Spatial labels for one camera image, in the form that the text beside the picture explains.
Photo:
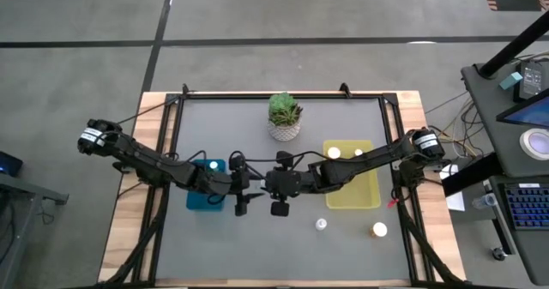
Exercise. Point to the orange pill bottle white cap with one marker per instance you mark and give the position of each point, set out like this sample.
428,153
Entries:
379,229

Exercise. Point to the white opaque pill bottle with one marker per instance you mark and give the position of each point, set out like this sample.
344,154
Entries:
321,224

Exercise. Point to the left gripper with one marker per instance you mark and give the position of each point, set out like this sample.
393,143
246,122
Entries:
242,182

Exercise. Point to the yellow plastic bin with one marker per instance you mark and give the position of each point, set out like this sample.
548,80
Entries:
360,192

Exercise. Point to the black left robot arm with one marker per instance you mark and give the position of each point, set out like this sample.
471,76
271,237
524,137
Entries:
141,156

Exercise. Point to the dark side desk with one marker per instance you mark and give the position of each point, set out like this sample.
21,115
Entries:
21,203

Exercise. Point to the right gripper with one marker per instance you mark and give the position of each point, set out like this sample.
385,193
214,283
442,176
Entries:
283,182

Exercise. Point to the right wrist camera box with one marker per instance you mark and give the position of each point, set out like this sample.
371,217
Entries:
279,208

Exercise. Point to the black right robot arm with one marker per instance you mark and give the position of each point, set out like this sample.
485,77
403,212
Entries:
364,158

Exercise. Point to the white paper sheet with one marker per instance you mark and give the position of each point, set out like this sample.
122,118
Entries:
454,199

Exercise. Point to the teal box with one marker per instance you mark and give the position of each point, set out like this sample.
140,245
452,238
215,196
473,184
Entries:
510,80

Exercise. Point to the blue plastic bin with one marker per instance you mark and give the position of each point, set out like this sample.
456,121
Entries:
201,201

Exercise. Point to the black monitor pole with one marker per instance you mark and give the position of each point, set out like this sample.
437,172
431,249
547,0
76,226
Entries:
510,49

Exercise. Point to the blue lit device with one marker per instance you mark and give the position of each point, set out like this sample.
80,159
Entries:
8,164

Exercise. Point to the black keyboard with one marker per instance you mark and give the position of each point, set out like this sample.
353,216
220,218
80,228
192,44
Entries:
529,205

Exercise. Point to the black electronic box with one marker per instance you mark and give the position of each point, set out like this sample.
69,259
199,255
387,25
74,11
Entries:
529,81

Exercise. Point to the succulent in patterned white pot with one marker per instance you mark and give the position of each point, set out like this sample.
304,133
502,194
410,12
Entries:
284,117

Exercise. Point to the small white pill bottle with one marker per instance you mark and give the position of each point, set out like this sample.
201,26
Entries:
213,165

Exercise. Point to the clear water bottle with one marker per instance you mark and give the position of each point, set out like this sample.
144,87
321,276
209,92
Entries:
484,201

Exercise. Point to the monitor with blue screen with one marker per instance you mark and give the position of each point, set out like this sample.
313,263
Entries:
527,113

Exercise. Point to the gray desk with keyboard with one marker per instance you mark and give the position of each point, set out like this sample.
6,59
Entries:
527,250

